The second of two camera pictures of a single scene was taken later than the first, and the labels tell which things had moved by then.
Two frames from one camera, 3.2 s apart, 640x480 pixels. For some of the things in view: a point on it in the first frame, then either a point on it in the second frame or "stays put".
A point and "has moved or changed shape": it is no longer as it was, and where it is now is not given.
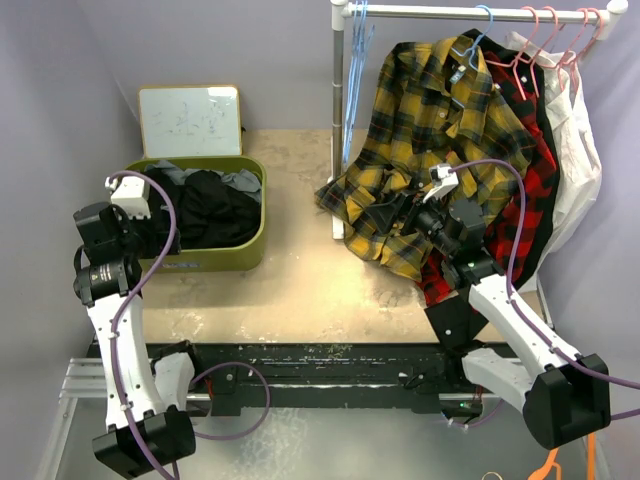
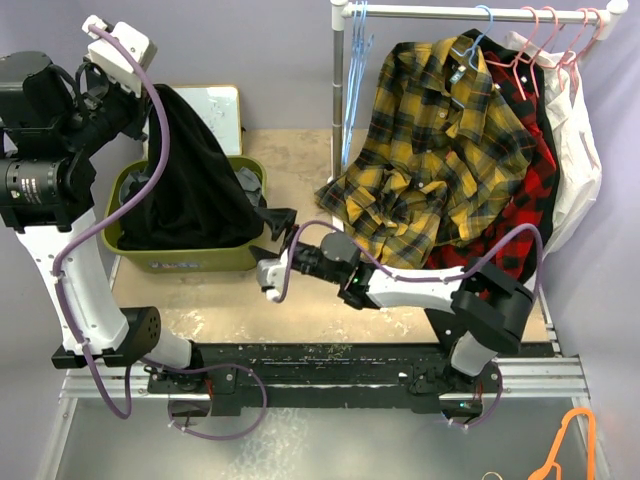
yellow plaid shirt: [436, 106] stays put
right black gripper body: [426, 220] -> [308, 258]
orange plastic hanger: [552, 461] stays put
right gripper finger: [382, 215] -> [260, 253]
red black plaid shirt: [518, 237] stays put
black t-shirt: [211, 213] has moved or changed shape
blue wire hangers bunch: [362, 31] stays put
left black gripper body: [136, 236] -> [102, 112]
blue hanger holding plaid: [474, 47] stays put
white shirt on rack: [576, 147] stays put
